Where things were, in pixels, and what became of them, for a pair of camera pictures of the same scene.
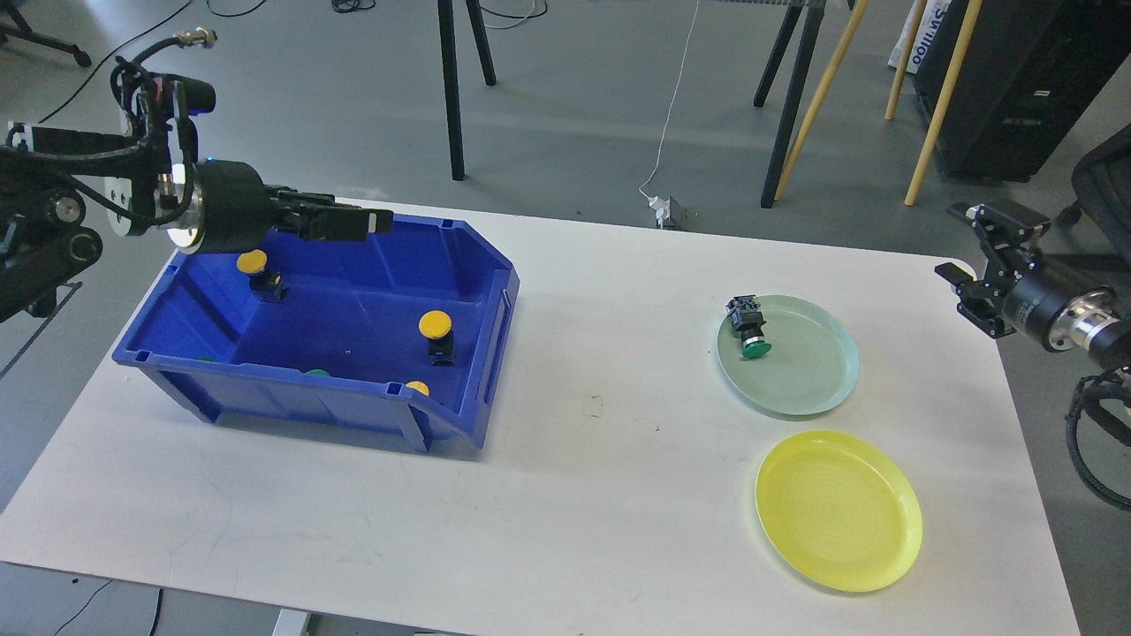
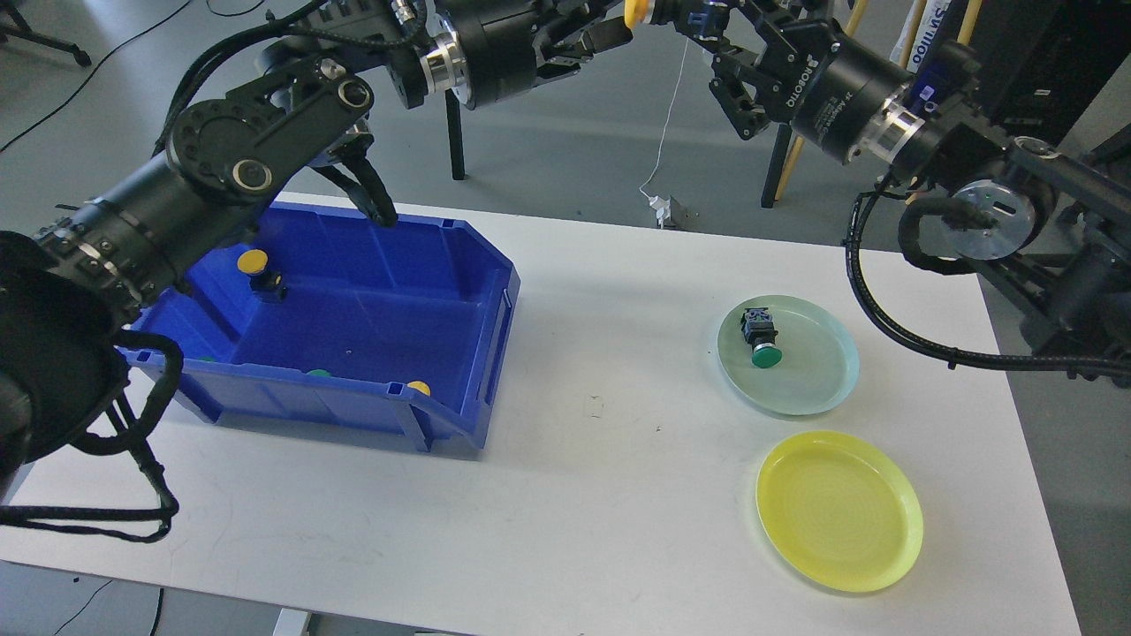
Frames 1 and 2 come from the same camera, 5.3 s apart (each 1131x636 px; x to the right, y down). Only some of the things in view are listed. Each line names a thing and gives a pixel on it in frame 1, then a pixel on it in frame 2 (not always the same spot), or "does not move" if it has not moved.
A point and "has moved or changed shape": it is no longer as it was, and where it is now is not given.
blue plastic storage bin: (395, 330) does not move
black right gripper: (1046, 300) -> (835, 91)
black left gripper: (231, 212) -> (504, 57)
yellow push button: (266, 284) does not move
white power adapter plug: (662, 208) does not move
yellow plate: (839, 511) does not move
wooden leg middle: (891, 106) does not move
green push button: (746, 315) has moved or changed shape
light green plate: (811, 367) does not move
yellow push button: (436, 325) -> (635, 11)
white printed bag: (931, 20) does not move
